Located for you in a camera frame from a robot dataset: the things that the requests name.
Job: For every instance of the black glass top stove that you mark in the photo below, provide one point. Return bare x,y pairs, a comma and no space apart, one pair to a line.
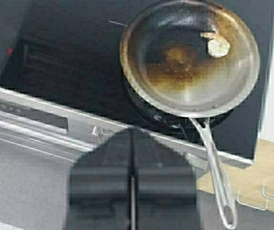
60,73

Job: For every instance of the steel frying pan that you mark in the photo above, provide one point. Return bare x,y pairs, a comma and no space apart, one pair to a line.
166,62

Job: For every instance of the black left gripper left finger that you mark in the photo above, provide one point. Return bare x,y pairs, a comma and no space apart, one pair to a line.
98,187

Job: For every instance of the light wood base cabinet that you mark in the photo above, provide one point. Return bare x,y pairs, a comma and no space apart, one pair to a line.
250,180

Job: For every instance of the left steel stove knob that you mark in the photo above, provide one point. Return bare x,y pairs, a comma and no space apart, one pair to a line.
97,131

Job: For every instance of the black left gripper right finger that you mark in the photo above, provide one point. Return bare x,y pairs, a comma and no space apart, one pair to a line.
166,190

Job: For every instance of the white raw shrimp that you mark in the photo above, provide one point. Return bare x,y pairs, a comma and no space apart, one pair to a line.
217,45

